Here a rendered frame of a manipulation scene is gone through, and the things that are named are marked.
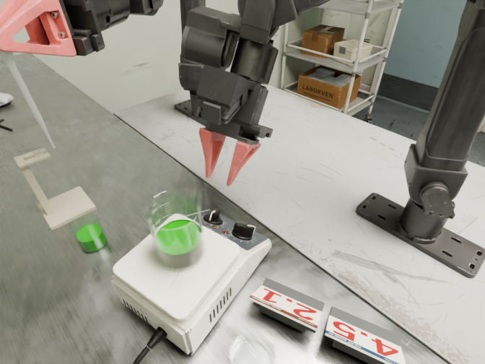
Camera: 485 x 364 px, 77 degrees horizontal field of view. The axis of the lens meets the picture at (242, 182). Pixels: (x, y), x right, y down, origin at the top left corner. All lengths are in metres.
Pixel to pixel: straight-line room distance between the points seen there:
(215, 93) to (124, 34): 1.51
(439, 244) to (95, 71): 1.65
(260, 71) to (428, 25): 2.82
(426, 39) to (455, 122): 2.76
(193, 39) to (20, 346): 0.45
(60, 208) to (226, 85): 0.43
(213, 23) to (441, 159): 0.35
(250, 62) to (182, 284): 0.29
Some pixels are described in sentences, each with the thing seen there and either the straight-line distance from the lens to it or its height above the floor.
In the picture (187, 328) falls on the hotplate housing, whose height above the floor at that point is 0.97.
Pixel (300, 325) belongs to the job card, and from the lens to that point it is 0.43.
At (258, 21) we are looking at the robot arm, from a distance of 0.39.
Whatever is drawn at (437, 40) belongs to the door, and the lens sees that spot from 3.19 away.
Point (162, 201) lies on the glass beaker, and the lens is 0.37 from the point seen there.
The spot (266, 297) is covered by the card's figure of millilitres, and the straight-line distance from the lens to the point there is 0.43.
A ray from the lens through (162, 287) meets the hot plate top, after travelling 0.38.
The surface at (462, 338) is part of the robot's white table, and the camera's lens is 0.52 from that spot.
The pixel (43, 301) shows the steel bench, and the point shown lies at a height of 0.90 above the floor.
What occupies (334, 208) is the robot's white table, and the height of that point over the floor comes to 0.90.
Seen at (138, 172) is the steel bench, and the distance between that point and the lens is 0.70.
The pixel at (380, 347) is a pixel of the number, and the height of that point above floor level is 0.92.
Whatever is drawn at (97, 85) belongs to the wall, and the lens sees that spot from 1.83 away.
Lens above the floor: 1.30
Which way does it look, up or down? 40 degrees down
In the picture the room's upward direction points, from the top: straight up
